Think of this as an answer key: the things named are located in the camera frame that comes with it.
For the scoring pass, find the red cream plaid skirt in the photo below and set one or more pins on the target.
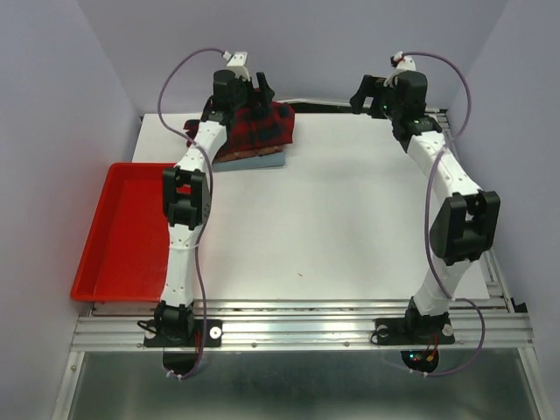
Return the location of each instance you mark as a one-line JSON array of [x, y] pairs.
[[224, 155]]

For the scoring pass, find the red navy plaid skirt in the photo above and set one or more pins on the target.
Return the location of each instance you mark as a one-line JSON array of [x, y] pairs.
[[251, 131]]

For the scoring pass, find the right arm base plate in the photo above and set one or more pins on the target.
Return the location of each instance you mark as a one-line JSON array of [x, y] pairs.
[[391, 332]]

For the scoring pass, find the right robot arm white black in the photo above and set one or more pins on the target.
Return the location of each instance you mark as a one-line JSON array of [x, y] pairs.
[[464, 227]]

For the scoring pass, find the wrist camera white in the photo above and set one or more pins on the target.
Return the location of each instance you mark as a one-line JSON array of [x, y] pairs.
[[400, 62], [237, 63]]

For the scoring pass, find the aluminium frame rail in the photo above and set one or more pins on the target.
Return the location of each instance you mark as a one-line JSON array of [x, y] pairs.
[[298, 325]]

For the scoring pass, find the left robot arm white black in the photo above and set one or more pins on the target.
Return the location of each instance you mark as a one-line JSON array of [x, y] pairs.
[[187, 197]]

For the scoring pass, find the light blue denim skirt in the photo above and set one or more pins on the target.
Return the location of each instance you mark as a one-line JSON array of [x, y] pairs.
[[273, 160]]

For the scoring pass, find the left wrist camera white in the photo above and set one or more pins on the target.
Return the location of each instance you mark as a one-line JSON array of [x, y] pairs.
[[237, 63]]

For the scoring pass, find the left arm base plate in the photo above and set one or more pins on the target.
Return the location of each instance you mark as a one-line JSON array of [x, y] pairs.
[[207, 336]]

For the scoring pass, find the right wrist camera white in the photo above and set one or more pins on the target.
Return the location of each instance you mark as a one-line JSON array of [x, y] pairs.
[[400, 62]]

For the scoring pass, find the red plastic bin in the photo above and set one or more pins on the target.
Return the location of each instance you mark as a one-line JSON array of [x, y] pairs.
[[125, 255]]

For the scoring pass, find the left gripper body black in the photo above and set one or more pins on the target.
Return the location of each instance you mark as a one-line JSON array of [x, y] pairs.
[[243, 96]]

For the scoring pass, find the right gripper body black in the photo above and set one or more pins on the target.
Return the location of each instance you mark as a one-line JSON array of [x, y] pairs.
[[384, 99]]

